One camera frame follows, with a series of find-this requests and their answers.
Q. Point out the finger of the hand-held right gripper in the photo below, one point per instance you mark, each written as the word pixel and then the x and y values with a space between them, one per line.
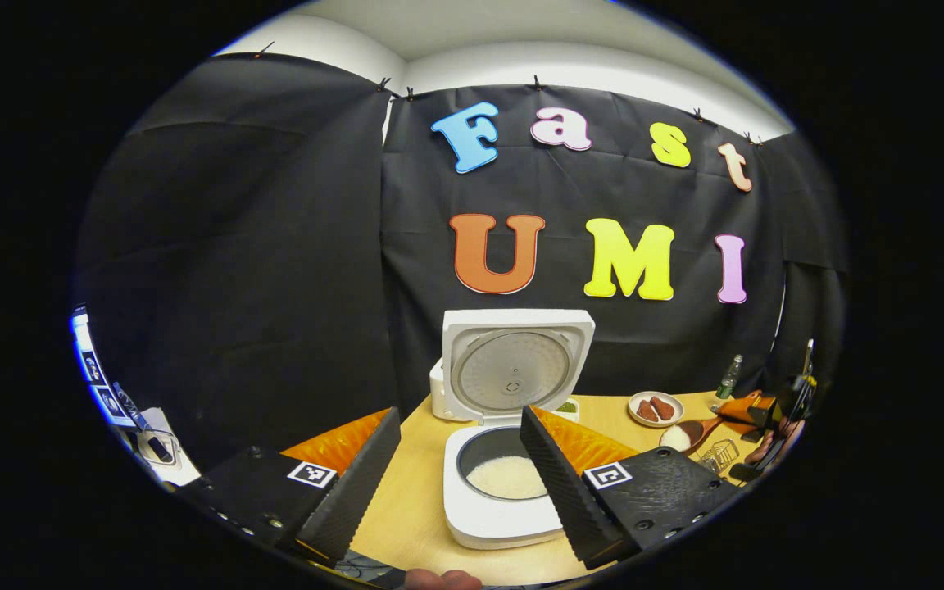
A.
pixel 742 407

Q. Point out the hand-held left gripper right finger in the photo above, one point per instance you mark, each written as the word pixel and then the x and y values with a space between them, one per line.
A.
pixel 558 483

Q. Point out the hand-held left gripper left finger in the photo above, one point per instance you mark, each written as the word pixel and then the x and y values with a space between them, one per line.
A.
pixel 353 492

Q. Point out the brown wooden spoon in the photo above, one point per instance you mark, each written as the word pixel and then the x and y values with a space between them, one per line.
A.
pixel 705 428

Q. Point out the white rice heap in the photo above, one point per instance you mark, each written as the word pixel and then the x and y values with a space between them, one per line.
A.
pixel 505 477

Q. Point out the spoonful of white rice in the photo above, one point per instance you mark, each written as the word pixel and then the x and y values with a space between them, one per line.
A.
pixel 673 438

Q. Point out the white rice cooker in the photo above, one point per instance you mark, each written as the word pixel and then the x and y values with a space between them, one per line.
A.
pixel 513 369

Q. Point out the clear bottle green label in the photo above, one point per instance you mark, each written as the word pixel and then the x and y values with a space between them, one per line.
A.
pixel 728 381

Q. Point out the white round plate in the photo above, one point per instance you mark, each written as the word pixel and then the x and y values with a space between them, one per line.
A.
pixel 677 414

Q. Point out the white divided dish of beans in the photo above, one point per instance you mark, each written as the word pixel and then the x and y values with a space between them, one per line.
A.
pixel 567 407

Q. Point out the brown meat piece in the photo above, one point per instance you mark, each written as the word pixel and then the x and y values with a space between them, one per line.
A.
pixel 663 407
pixel 647 410

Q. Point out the white toaster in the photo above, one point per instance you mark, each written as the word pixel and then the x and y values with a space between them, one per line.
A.
pixel 437 393

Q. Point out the white side table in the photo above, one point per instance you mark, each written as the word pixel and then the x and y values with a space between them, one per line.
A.
pixel 181 467

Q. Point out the black backdrop cloth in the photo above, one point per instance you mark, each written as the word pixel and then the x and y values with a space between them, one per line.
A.
pixel 234 246

